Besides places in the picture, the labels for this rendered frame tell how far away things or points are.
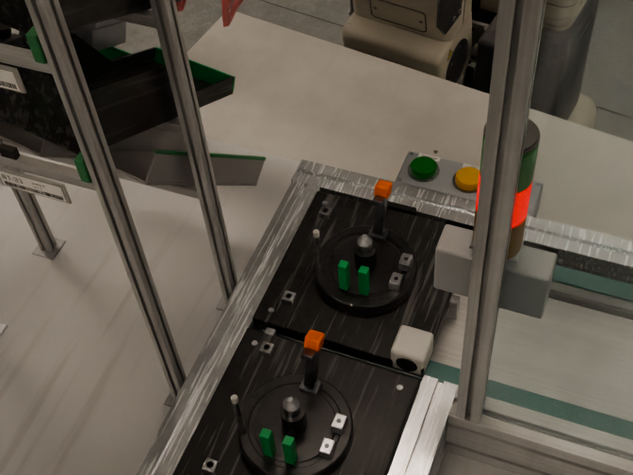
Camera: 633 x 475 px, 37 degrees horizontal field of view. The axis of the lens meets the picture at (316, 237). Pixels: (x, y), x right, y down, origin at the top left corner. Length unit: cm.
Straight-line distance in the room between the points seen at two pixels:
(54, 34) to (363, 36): 114
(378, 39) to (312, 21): 135
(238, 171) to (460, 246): 44
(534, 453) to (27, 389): 71
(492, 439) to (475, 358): 16
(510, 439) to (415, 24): 95
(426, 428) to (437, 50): 90
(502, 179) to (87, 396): 76
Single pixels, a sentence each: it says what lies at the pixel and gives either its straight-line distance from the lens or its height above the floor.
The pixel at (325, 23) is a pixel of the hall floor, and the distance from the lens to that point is 324.
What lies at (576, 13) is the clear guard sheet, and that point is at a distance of 72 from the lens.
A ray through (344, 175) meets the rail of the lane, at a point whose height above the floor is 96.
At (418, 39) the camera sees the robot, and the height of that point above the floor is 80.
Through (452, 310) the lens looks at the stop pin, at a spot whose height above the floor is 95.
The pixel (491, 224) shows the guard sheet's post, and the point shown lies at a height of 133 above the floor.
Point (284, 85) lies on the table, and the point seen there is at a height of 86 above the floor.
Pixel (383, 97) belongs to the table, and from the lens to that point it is 170.
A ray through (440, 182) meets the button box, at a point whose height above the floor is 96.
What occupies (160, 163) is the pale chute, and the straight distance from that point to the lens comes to 116.
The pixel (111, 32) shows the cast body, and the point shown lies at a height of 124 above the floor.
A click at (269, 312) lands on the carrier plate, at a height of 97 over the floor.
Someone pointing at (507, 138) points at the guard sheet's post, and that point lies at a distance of 80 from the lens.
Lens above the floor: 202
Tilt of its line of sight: 51 degrees down
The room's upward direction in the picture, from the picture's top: 6 degrees counter-clockwise
